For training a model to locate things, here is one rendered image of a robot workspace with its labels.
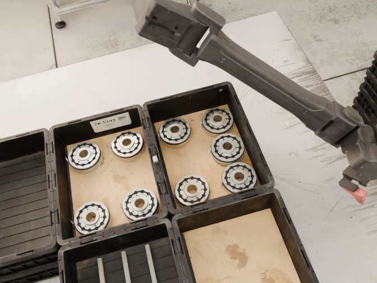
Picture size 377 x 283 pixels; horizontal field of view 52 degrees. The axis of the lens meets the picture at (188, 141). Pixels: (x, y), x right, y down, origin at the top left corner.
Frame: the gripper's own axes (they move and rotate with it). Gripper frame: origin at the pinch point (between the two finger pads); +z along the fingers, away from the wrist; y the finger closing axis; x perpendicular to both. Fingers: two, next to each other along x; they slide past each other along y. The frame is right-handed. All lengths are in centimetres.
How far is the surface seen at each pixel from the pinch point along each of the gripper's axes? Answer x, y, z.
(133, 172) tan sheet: 52, -42, -15
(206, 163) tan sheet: 41.1, -22.7, -7.4
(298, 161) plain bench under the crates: 35.0, 4.1, 13.7
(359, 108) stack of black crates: 69, 69, 54
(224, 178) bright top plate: 32.1, -22.7, -6.1
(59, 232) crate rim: 40, -67, -23
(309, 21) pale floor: 154, 126, 48
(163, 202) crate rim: 30, -42, -16
